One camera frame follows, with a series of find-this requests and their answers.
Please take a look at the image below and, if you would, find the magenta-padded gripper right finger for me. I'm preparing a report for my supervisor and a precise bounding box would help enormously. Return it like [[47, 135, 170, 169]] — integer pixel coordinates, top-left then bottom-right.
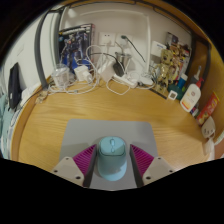
[[128, 143, 175, 188]]

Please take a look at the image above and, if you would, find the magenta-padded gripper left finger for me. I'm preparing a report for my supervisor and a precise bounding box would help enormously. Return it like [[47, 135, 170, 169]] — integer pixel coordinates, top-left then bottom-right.
[[51, 143, 98, 188]]

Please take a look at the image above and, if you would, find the light blue computer mouse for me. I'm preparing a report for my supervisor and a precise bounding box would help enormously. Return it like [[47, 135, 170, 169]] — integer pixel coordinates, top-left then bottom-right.
[[96, 135, 128, 182]]

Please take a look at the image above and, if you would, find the grey mouse pad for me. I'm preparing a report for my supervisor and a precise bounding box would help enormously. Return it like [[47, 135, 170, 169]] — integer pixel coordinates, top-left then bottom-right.
[[59, 119, 159, 191]]

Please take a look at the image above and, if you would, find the white printed mug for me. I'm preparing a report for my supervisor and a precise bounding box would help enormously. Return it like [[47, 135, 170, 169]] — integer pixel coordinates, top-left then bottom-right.
[[200, 115, 217, 140]]

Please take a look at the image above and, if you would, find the small white desk clock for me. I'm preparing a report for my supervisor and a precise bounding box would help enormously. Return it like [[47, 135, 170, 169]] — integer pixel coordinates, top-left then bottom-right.
[[167, 89, 179, 101]]

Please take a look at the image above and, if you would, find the teal pillow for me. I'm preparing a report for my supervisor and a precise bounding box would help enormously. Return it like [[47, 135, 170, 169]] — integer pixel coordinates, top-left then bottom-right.
[[0, 93, 11, 154]]

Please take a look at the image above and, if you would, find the red snack can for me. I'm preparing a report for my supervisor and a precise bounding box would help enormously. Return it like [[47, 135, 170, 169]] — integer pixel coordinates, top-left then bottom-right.
[[195, 91, 221, 126]]

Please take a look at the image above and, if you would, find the white pump lotion bottle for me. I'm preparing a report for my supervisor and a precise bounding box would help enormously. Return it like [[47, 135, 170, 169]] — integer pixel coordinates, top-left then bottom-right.
[[179, 77, 205, 113]]

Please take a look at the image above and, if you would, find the clear plastic container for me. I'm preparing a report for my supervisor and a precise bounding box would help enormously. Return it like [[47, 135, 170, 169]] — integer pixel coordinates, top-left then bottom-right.
[[51, 63, 72, 89]]

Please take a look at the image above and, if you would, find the white power strip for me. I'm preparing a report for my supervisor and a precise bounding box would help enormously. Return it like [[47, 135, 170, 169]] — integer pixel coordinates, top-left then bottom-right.
[[111, 73, 140, 90]]

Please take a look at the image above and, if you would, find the white charger block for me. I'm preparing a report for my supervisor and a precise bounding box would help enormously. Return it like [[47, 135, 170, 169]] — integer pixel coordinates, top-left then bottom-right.
[[73, 64, 94, 84]]

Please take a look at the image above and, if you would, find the black backpack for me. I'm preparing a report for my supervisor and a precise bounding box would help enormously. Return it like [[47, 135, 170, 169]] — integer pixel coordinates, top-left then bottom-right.
[[8, 62, 25, 110]]

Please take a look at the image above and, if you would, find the brown tree figurine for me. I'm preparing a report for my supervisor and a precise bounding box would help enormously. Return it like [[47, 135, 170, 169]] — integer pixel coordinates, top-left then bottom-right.
[[156, 49, 180, 95]]

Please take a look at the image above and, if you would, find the black power adapter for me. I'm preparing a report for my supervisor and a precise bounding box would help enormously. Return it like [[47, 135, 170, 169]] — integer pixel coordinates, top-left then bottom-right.
[[112, 61, 125, 78]]

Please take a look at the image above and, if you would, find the steel cup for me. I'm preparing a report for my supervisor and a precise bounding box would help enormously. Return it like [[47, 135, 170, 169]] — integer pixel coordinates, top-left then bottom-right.
[[114, 51, 133, 68]]

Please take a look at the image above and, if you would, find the robot model kit box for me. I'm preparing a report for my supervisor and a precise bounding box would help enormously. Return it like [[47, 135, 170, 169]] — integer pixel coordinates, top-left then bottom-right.
[[58, 23, 96, 73]]

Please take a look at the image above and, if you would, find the colourful printed toy box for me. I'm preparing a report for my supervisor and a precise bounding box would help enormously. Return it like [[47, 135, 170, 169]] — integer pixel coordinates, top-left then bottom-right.
[[165, 32, 193, 68]]

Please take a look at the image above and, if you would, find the white cable bundle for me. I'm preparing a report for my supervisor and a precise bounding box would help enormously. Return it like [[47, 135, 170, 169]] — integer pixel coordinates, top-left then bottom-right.
[[39, 44, 158, 98]]

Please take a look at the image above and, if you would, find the white wall box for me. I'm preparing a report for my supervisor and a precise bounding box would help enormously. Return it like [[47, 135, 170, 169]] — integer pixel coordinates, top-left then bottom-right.
[[149, 40, 168, 60]]

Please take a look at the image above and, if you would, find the grey metal desk frame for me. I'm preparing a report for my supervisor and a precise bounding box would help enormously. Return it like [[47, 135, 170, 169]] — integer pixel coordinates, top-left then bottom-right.
[[33, 5, 68, 90]]

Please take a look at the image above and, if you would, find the white wall socket plate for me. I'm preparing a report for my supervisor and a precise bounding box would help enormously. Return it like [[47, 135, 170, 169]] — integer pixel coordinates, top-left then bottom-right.
[[115, 33, 134, 48], [98, 31, 116, 47]]

